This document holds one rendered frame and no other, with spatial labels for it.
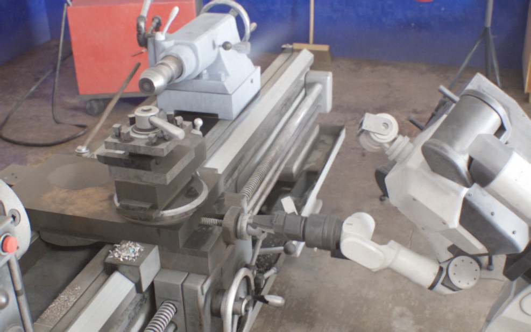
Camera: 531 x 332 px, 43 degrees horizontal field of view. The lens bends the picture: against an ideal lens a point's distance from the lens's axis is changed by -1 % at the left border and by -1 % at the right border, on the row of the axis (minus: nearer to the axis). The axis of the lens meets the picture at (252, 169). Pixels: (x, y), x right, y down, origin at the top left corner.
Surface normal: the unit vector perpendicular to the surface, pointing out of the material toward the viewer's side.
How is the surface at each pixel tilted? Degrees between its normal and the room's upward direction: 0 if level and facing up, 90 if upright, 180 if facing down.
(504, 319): 115
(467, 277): 49
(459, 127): 43
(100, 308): 36
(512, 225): 62
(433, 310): 0
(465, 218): 95
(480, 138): 54
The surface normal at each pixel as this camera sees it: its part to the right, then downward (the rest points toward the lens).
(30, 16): 0.95, 0.11
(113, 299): 0.53, -0.66
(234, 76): 0.82, -0.33
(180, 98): -0.31, 0.44
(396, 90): -0.04, -0.89
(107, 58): 0.04, 0.45
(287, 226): -0.24, -0.34
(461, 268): 0.06, -0.25
